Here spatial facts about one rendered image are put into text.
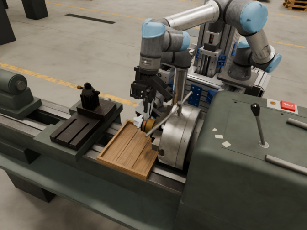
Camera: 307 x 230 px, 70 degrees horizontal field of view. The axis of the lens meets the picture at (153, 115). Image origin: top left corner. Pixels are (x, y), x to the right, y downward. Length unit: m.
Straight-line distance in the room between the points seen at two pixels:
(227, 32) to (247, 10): 0.62
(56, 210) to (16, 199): 0.39
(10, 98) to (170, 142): 1.10
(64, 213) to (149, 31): 1.76
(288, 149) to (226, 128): 0.23
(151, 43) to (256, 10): 0.48
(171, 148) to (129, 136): 0.45
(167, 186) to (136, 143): 0.33
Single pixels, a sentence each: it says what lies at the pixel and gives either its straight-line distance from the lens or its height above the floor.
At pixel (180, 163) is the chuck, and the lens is 1.02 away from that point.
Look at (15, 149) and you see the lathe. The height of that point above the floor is 0.67.
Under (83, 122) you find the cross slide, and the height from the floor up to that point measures 0.97.
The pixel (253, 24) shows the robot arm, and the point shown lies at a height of 1.59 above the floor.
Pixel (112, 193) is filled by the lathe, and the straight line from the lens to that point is 1.55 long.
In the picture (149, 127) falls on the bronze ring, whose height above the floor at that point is 1.10.
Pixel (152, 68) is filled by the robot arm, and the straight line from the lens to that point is 0.78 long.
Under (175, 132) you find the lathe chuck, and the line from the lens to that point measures 0.97.
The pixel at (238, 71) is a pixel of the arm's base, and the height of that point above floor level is 1.22.
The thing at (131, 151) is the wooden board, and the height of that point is 0.88.
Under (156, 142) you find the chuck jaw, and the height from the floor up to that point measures 1.11.
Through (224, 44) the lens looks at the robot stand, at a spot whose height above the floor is 1.29.
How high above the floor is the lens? 1.85
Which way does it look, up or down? 39 degrees down
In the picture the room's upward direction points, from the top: 3 degrees clockwise
